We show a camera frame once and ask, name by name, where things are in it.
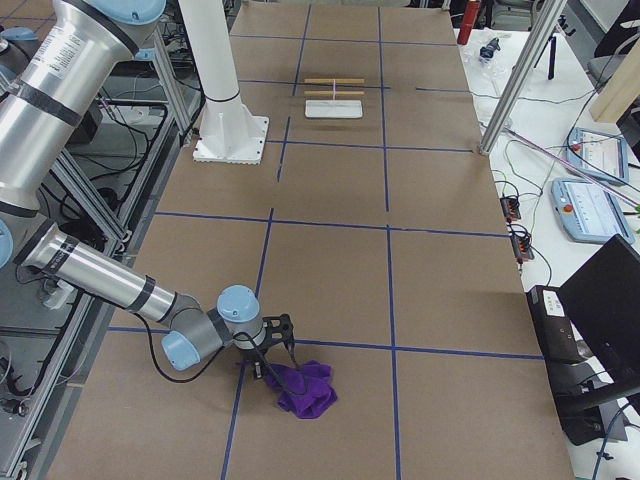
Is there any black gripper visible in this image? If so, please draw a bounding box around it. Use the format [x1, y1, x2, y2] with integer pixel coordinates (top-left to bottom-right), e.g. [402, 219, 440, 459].
[241, 348, 267, 380]

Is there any near blue teach pendant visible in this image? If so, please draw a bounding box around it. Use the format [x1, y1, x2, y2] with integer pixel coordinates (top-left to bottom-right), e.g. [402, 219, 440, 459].
[551, 178, 635, 244]

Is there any purple towel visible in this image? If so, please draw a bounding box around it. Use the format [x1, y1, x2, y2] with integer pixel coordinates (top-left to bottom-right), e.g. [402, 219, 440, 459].
[264, 360, 338, 420]

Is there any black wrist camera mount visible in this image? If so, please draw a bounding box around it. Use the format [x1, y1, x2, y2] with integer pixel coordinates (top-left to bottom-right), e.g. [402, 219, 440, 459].
[261, 313, 295, 352]

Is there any blue teach pendant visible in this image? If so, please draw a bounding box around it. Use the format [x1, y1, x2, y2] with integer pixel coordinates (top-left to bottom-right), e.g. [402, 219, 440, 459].
[551, 178, 635, 244]
[566, 127, 629, 185]

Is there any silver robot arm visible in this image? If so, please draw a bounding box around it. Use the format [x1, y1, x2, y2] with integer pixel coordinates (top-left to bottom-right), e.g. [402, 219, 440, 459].
[1, 1, 271, 371]

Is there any far blue teach pendant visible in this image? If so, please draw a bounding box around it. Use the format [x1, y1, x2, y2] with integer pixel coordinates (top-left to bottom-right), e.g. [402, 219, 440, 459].
[566, 127, 629, 185]

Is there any black monitor on stand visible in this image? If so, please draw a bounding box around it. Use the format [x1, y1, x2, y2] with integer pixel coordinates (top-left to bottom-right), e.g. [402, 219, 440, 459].
[526, 234, 639, 445]

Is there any black tripod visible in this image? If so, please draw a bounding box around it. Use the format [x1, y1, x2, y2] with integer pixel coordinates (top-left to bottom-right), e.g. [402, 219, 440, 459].
[543, 14, 576, 80]

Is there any white pedestal column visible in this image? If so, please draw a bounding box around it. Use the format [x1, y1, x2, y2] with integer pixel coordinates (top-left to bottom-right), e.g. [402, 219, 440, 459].
[179, 0, 269, 165]

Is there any red bottle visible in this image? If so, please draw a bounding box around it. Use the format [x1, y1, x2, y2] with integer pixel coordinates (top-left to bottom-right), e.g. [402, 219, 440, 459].
[456, 0, 481, 45]

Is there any white wooden towel rack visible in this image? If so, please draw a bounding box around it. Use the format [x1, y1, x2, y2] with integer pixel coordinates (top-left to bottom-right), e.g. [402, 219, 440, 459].
[304, 78, 365, 119]

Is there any red relay module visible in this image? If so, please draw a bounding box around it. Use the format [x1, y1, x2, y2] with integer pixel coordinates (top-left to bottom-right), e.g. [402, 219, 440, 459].
[500, 196, 521, 223]
[508, 224, 535, 264]

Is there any aluminium frame post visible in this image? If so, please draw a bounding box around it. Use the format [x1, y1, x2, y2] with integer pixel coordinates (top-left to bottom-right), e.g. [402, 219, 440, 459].
[478, 0, 567, 156]

